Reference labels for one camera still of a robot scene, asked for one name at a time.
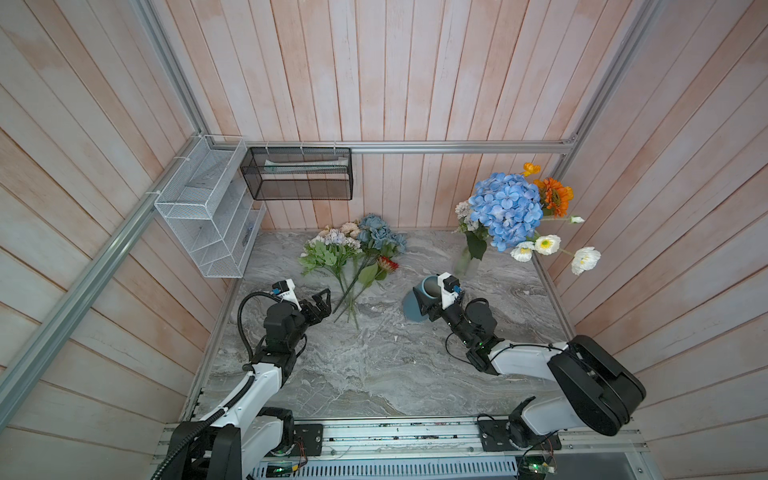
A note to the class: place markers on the pink purple mixed bouquet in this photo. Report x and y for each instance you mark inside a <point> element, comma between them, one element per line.
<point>463,212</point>

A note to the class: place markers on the teal ceramic vase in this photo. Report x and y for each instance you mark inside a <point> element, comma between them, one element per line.
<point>427,291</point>

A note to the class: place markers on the clear glass vase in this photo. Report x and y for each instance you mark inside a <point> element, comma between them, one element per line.
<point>466,266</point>

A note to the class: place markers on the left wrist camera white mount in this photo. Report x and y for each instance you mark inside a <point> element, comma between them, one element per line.
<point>285,291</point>

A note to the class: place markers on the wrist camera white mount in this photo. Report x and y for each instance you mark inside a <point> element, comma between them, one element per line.
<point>285,291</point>
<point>450,290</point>

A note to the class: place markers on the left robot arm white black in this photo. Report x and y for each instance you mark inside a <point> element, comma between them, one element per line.
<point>232,439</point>

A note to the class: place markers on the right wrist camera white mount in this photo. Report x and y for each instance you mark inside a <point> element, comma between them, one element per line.
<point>450,290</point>

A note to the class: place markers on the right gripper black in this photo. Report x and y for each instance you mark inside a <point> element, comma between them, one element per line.
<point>427,305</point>

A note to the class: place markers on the white wire mesh shelf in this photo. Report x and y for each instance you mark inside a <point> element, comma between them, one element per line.
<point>209,208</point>

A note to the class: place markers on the cream rose greenery bunch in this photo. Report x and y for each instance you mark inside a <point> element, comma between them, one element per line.
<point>330,250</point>

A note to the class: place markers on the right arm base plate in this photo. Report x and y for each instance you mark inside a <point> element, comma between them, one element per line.
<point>495,436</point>

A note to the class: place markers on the blue hydrangea flower stem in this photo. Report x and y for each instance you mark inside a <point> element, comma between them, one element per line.
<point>507,207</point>

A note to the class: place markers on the red small flower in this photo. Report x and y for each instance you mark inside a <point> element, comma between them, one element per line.
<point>366,275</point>

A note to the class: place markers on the orange gerbera flower stem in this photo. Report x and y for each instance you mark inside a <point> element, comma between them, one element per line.
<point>554,197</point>

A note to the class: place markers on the dusty blue flower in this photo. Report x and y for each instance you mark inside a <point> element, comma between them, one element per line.
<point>377,238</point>

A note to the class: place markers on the yellow poppy flower stem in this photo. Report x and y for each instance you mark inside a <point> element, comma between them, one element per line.
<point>531,169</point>

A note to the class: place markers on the white ranunculus flower stem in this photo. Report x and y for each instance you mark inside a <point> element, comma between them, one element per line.
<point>582,260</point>

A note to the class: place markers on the black mesh wall basket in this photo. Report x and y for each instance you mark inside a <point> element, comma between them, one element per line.
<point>298,173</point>

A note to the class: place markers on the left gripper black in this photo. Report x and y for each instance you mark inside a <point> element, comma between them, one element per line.
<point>324,309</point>

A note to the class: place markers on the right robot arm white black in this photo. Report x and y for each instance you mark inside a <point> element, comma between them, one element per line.
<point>596,390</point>

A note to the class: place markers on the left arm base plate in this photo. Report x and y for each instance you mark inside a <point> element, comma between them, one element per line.
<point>307,442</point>

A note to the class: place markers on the aluminium front rail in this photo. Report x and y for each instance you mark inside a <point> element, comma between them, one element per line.
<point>435,437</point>

